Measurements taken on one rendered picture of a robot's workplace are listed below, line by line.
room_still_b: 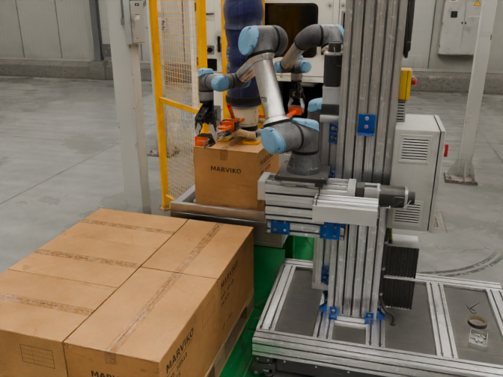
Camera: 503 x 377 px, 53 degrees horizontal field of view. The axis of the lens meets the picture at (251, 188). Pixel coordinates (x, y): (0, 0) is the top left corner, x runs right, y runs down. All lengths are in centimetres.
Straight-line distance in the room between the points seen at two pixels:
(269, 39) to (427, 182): 92
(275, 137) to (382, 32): 63
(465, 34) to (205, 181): 888
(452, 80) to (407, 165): 922
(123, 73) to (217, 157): 120
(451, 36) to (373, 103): 902
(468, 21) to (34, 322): 1018
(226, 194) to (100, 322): 119
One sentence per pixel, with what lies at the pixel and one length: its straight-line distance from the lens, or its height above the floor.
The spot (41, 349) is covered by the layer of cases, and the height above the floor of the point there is 49.
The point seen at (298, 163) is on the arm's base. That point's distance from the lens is 217.
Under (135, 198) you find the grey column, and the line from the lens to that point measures 404.
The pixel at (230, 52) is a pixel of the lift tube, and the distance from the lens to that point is 302.
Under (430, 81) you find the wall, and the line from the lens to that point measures 1143.
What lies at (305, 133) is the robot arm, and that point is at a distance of 212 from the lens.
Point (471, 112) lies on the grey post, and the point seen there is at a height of 72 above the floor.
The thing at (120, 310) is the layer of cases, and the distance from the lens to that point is 219.
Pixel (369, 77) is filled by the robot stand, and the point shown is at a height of 144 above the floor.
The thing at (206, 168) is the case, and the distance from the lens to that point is 297.
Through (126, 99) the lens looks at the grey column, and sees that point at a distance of 384.
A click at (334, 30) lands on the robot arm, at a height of 160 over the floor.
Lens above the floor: 173
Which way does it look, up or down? 20 degrees down
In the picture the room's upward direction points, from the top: straight up
